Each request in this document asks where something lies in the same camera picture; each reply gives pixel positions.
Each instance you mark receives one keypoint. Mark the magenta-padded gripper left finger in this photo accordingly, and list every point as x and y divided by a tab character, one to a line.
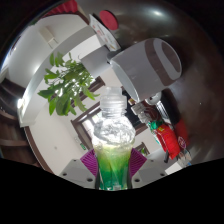
75	171

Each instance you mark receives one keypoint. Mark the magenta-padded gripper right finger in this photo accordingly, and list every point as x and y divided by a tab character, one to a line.
150	171

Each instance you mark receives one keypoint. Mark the clear bottle with green drink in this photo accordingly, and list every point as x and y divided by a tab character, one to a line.
113	150

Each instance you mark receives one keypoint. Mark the green exit sign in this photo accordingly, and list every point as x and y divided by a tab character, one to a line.
82	146

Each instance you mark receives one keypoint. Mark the red plastic basket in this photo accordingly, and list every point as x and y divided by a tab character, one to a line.
168	140

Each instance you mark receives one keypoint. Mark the dark wooden framed window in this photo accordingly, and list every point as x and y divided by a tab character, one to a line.
87	121

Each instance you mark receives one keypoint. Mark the green plant in white pot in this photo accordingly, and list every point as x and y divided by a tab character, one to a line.
96	63

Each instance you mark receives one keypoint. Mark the flat round red coaster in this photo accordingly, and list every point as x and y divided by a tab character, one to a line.
108	20

